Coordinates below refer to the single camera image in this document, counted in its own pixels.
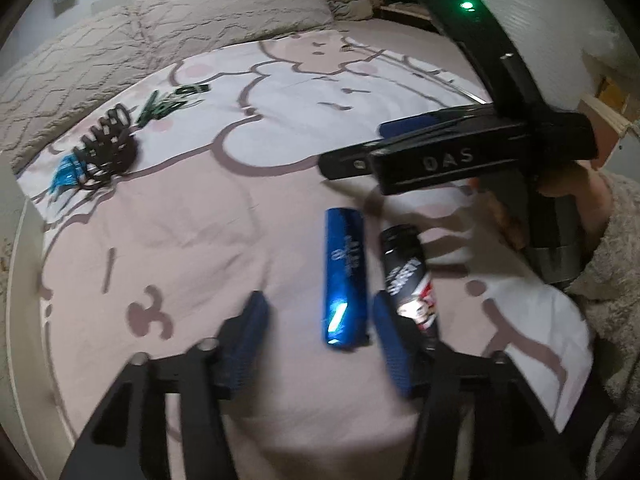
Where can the white shoe box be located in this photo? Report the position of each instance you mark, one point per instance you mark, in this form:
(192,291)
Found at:
(15,310)

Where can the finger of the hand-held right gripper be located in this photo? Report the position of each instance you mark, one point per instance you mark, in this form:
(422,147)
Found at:
(350,162)
(415,125)

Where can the bed with beige sheet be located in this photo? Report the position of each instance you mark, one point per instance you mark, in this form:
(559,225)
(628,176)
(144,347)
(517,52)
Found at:
(410,45)

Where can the blue packet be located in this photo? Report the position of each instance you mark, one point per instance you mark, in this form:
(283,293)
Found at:
(67,175)

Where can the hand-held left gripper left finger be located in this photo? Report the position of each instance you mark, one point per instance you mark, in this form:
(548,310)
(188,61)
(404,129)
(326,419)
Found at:
(247,350)

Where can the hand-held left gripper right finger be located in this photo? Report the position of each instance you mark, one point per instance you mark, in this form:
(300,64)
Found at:
(395,355)

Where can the person's right hand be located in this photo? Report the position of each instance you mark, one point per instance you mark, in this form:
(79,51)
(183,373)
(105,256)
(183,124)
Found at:
(505,220)

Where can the person's right forearm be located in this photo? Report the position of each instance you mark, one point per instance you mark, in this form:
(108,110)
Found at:
(615,285)

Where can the beige textured pillow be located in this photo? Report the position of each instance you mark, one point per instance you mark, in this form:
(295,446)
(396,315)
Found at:
(65,80)
(230,0)

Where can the blue lighter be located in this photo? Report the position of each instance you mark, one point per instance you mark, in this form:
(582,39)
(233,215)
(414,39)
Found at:
(345,275)

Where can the brown hair claw clip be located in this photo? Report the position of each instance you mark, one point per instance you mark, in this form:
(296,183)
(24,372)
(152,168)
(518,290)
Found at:
(107,147)

